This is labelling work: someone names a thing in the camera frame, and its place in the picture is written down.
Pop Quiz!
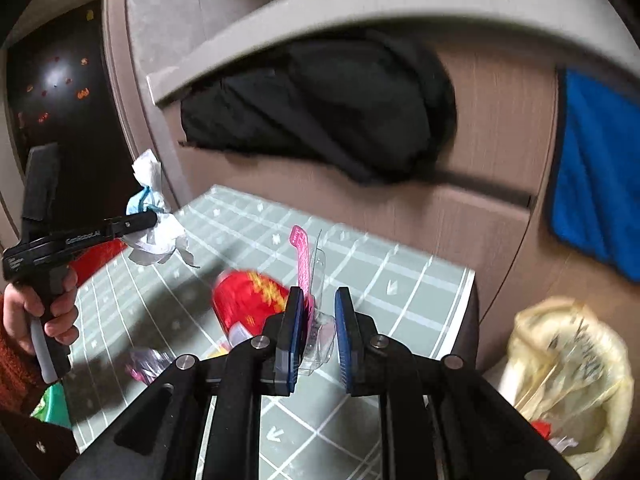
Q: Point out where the blue cloth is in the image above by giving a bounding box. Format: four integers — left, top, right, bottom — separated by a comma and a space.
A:
544, 67, 640, 282

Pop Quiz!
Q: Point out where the white tissue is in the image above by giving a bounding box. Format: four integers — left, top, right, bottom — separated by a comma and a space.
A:
127, 150, 201, 267

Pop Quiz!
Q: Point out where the black panel with orange stickers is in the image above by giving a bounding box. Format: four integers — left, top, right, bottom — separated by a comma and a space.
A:
4, 0, 138, 241

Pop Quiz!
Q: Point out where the light blue wrapper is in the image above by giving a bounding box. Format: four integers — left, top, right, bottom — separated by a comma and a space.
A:
126, 186, 170, 217

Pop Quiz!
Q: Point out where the green grid table mat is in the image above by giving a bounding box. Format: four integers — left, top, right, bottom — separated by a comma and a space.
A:
65, 185, 477, 480

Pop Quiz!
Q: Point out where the clear blister pack pink card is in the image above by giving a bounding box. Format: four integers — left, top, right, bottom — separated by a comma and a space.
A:
290, 225, 340, 377

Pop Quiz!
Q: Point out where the person's left hand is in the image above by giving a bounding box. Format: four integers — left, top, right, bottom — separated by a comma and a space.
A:
2, 271, 81, 356

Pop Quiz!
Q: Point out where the silver purple snack wrapper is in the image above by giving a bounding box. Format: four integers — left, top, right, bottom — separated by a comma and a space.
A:
125, 347, 176, 387

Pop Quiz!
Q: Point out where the black jacket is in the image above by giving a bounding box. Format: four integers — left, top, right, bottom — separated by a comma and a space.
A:
179, 39, 458, 184

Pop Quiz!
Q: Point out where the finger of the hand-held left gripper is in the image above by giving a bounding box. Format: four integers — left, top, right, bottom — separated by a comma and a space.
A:
102, 211, 158, 237

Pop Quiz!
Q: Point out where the red noodle cup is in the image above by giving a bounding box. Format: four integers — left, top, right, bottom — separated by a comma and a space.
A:
212, 269, 292, 352

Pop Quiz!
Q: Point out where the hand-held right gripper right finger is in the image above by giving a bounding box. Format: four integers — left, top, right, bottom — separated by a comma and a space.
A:
334, 287, 581, 480

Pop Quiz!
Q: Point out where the red object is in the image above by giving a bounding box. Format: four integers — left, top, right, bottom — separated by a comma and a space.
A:
70, 239, 129, 274

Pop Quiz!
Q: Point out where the brown wooden cabinet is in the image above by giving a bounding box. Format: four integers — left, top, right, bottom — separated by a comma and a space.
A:
102, 0, 563, 376

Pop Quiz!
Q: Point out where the dark brown garment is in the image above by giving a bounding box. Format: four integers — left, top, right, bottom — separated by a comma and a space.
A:
0, 400, 81, 480

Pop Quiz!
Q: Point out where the yellow plastic bag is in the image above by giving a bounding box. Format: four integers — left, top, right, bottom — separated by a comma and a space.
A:
499, 297, 640, 480

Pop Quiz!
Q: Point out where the green printed packet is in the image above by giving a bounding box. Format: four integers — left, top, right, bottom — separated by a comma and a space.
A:
30, 382, 72, 429

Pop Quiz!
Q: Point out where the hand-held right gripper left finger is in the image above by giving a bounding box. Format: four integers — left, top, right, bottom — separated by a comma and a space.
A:
60, 286, 307, 480

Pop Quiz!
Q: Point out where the beige curved chair rail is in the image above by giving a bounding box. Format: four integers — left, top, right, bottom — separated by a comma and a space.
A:
146, 0, 637, 111

